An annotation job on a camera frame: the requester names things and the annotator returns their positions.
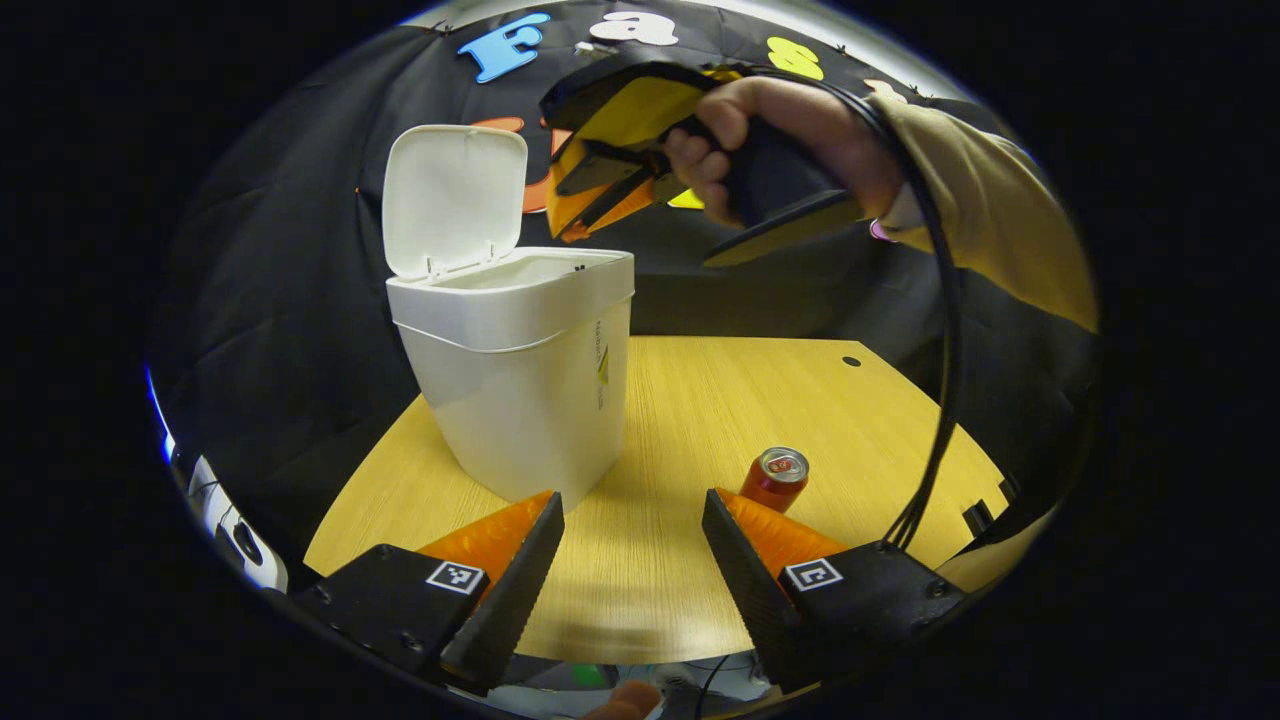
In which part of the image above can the wooden desktop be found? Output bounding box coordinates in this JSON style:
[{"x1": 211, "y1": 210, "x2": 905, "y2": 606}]
[{"x1": 303, "y1": 335, "x2": 1061, "y2": 666}]

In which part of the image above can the small black bracket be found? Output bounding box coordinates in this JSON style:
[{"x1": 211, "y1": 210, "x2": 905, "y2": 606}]
[{"x1": 960, "y1": 475, "x2": 1021, "y2": 536}]

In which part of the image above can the red pop can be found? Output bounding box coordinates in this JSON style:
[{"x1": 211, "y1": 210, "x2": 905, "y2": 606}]
[{"x1": 739, "y1": 446, "x2": 811, "y2": 514}]

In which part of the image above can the white printed object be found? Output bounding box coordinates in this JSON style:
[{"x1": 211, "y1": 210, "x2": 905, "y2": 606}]
[{"x1": 160, "y1": 440, "x2": 291, "y2": 593}]

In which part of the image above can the white desktop garbage bin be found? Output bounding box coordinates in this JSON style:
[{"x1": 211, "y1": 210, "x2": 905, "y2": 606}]
[{"x1": 382, "y1": 124, "x2": 637, "y2": 503}]

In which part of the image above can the black backdrop cloth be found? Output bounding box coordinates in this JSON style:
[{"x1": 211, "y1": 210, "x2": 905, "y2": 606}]
[{"x1": 150, "y1": 0, "x2": 1101, "y2": 561}]

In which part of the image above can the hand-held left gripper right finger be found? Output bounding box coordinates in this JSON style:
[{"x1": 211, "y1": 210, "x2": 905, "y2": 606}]
[{"x1": 700, "y1": 487, "x2": 966, "y2": 691}]

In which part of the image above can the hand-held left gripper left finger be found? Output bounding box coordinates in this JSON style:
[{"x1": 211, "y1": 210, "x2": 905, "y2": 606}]
[{"x1": 293, "y1": 490, "x2": 566, "y2": 698}]

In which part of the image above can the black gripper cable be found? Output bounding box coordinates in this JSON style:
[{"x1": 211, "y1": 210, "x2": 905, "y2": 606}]
[{"x1": 735, "y1": 65, "x2": 966, "y2": 551}]

